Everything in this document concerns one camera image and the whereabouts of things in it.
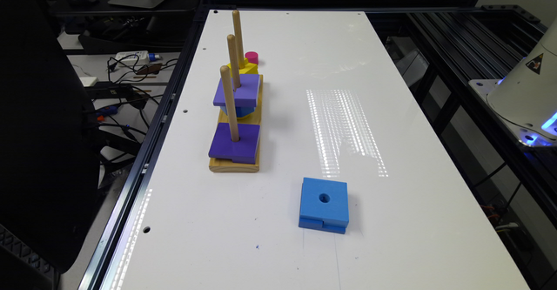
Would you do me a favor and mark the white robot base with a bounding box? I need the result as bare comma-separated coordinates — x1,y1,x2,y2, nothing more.
468,24,556,147

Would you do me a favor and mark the dark purple square block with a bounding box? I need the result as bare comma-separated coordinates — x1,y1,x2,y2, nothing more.
208,123,260,164

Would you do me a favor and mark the blue block under purple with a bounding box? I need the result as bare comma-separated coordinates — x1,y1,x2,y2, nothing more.
220,106,256,119

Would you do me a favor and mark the light purple square block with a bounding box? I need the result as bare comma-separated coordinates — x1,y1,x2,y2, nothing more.
213,74,260,107

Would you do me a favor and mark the yellow block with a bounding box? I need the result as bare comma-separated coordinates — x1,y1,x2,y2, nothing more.
239,57,258,74

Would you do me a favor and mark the pink round block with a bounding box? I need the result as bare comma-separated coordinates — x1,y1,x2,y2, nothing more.
245,51,258,64

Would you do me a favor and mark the blue square block with hole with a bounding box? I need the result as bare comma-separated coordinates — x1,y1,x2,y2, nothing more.
299,178,349,234

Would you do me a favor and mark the wooden peg base board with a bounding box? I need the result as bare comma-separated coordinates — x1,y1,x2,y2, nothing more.
209,75,263,172

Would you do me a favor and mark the front wooden peg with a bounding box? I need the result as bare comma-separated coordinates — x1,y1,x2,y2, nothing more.
220,65,240,142

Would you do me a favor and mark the wooden peg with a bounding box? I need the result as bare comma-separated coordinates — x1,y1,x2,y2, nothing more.
227,34,241,91
232,10,245,69
220,65,240,142

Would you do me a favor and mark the middle wooden peg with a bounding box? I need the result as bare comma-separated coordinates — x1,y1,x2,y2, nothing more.
227,34,241,91

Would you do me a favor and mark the rear wooden peg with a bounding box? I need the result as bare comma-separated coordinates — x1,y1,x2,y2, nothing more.
232,10,245,69

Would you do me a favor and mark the white power strip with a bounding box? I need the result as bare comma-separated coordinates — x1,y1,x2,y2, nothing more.
115,51,162,64

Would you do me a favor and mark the black cable bundle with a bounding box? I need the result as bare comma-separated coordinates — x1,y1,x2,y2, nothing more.
82,57,179,169

